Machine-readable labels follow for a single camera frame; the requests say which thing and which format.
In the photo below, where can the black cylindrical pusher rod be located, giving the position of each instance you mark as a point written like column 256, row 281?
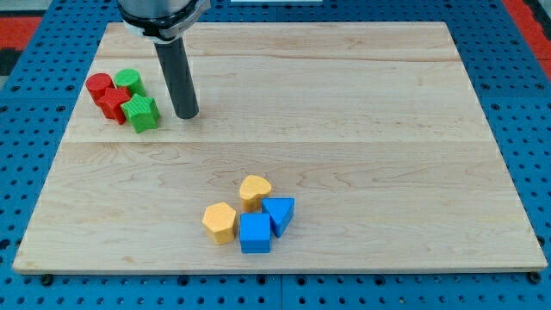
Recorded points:
column 175, row 66

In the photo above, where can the green star block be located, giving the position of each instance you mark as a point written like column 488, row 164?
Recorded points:
column 141, row 112

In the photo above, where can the red star block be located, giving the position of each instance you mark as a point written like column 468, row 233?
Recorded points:
column 110, row 103

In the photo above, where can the green cylinder block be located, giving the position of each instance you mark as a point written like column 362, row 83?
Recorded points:
column 131, row 79

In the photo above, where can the red cylinder block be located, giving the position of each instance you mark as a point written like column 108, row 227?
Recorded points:
column 97, row 83

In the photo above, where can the yellow heart block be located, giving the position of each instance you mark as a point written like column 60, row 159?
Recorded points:
column 252, row 190

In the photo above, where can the light wooden board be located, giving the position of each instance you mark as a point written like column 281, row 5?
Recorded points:
column 373, row 128

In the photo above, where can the yellow hexagon block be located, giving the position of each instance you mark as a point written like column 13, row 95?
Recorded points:
column 220, row 222

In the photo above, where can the blue triangle block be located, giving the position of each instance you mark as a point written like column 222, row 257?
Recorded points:
column 280, row 211

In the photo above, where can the blue cube block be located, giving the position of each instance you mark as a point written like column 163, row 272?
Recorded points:
column 254, row 233

